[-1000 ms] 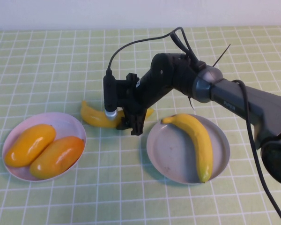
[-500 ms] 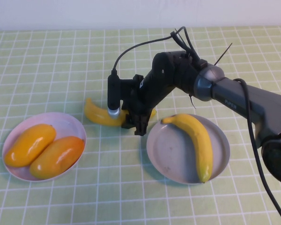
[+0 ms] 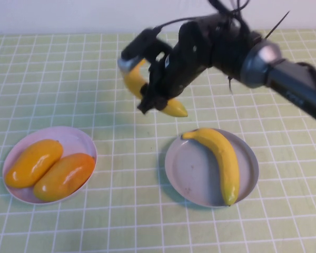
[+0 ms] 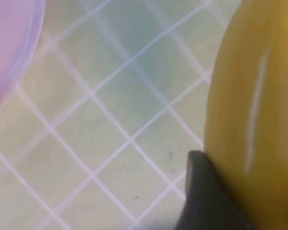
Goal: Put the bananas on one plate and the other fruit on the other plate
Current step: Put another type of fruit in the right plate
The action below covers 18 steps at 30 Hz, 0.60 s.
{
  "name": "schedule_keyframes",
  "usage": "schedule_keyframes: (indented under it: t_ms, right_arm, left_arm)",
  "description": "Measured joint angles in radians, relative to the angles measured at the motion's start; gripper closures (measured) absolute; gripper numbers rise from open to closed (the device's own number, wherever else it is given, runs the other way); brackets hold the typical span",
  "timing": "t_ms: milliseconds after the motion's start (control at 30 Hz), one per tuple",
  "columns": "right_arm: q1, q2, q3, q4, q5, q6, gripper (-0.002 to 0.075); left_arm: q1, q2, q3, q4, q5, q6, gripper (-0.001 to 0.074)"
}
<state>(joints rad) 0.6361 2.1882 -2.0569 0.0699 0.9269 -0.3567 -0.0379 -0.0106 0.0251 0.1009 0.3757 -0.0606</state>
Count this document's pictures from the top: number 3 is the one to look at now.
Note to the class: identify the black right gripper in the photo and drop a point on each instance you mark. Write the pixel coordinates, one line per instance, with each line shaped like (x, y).
(173, 76)

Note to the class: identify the small yellow plastic banana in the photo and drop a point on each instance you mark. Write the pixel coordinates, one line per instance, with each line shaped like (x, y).
(133, 79)

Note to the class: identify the large yellow plastic banana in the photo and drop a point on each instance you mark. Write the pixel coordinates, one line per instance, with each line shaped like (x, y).
(226, 163)

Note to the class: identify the orange-blushed plastic mango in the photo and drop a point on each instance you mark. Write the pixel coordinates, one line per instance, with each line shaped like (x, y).
(65, 176)

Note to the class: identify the yellow plastic mango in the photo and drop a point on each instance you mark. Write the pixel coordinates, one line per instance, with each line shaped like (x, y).
(34, 163)

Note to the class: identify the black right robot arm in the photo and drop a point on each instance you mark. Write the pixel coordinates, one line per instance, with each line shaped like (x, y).
(226, 47)

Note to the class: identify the blue round plate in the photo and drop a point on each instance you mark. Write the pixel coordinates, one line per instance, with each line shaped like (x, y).
(192, 171)

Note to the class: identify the pink round plate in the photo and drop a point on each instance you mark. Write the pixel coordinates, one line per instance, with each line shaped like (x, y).
(73, 139)

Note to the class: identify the green checked tablecloth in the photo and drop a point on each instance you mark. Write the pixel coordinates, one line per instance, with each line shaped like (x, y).
(68, 79)

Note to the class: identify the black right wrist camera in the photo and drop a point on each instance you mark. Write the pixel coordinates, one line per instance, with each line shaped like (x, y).
(142, 44)

